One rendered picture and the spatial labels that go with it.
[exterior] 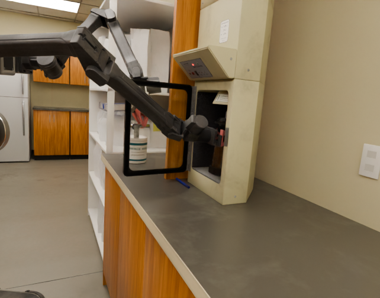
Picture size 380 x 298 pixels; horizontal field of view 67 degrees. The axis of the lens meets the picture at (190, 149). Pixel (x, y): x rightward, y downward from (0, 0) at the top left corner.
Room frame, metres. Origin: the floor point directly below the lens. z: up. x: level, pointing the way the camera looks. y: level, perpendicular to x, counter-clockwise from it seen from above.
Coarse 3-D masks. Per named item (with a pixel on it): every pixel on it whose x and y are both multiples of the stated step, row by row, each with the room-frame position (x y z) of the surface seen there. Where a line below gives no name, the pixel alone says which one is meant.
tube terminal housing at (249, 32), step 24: (240, 0) 1.05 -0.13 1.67; (264, 0) 1.09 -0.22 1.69; (216, 24) 1.19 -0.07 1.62; (240, 24) 1.05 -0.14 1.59; (264, 24) 1.09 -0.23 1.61; (240, 48) 1.05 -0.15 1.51; (264, 48) 1.12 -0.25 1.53; (240, 72) 1.06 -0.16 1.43; (264, 72) 1.21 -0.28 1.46; (240, 96) 1.06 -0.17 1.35; (240, 120) 1.06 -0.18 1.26; (192, 144) 1.31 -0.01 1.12; (240, 144) 1.07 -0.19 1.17; (240, 168) 1.07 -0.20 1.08; (216, 192) 1.09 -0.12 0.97; (240, 192) 1.08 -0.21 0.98
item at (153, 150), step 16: (160, 96) 1.23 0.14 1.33; (176, 96) 1.27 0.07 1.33; (176, 112) 1.28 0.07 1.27; (144, 128) 1.20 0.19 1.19; (144, 144) 1.20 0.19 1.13; (160, 144) 1.24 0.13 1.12; (176, 144) 1.28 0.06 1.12; (144, 160) 1.20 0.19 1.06; (160, 160) 1.24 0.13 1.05; (176, 160) 1.29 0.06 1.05
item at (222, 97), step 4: (220, 92) 1.19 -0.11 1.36; (224, 92) 1.17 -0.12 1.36; (216, 96) 1.21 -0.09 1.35; (220, 96) 1.17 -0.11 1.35; (224, 96) 1.16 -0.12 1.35; (216, 100) 1.18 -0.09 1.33; (220, 100) 1.16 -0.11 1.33; (224, 100) 1.15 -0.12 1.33; (220, 104) 1.15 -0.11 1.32; (224, 104) 1.14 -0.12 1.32
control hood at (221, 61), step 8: (200, 48) 1.05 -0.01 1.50; (208, 48) 1.00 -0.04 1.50; (216, 48) 1.01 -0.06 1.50; (224, 48) 1.02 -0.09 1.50; (232, 48) 1.04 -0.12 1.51; (176, 56) 1.25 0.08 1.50; (184, 56) 1.19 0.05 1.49; (192, 56) 1.13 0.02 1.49; (200, 56) 1.08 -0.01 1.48; (208, 56) 1.04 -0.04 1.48; (216, 56) 1.01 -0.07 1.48; (224, 56) 1.02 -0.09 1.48; (232, 56) 1.04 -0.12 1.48; (208, 64) 1.08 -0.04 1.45; (216, 64) 1.04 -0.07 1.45; (224, 64) 1.03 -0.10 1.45; (232, 64) 1.04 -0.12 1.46; (184, 72) 1.30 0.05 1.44; (216, 72) 1.08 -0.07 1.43; (224, 72) 1.03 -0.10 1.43; (232, 72) 1.04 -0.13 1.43
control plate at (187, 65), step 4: (188, 60) 1.18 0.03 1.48; (192, 60) 1.15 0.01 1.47; (196, 60) 1.13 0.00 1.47; (200, 60) 1.10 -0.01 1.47; (184, 64) 1.24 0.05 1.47; (188, 64) 1.21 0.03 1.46; (196, 64) 1.16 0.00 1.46; (200, 64) 1.13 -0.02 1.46; (204, 64) 1.10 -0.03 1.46; (184, 68) 1.27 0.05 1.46; (188, 68) 1.24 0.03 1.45; (192, 68) 1.20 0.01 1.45; (196, 68) 1.18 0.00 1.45; (200, 68) 1.15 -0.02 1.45; (204, 68) 1.12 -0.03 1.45; (188, 72) 1.27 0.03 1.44; (200, 72) 1.18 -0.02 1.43; (208, 72) 1.12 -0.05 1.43; (192, 76) 1.26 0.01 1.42; (196, 76) 1.24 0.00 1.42; (200, 76) 1.20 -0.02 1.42; (204, 76) 1.17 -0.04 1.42; (208, 76) 1.15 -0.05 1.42; (212, 76) 1.12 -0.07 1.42
